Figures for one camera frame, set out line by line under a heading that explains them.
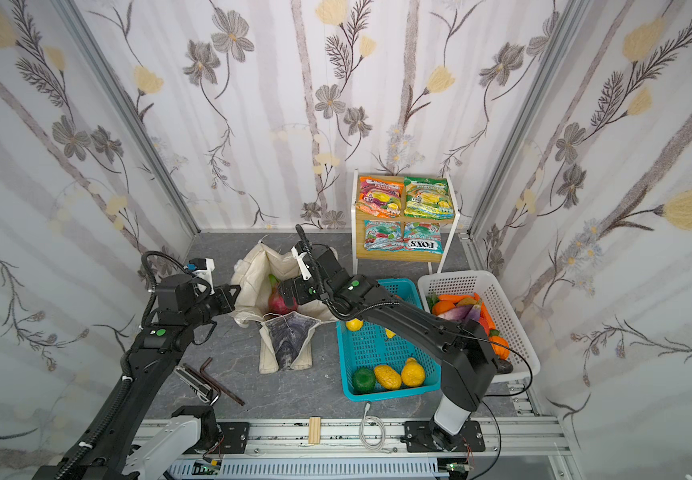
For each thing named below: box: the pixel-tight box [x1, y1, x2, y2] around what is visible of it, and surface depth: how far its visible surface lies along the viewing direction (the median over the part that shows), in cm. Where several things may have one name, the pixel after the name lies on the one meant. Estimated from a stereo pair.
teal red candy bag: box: [364, 220, 404, 252], surface depth 97 cm
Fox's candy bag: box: [404, 222, 443, 254], surface depth 97 cm
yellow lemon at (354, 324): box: [346, 318, 363, 331], surface depth 92 cm
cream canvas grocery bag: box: [232, 243, 338, 374], surface depth 82 cm
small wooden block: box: [308, 416, 321, 445], surface depth 76 cm
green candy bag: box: [404, 176, 455, 220], surface depth 81 cm
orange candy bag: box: [356, 176, 405, 219], surface depth 81 cm
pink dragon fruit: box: [268, 274, 298, 315], surface depth 92 cm
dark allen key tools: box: [174, 357, 245, 407], surface depth 83 cm
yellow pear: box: [401, 357, 425, 387], surface depth 82 cm
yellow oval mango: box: [374, 365, 402, 390], surface depth 82 cm
